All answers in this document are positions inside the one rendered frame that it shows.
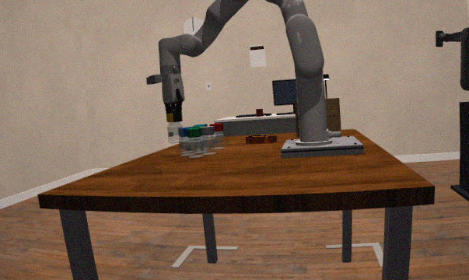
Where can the open brown cardboard box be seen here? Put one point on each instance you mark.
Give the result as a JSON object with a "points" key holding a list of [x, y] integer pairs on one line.
{"points": [[333, 115]]}

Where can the white bottle with yellow cap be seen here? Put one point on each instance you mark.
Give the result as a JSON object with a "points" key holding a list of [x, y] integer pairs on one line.
{"points": [[175, 130]]}

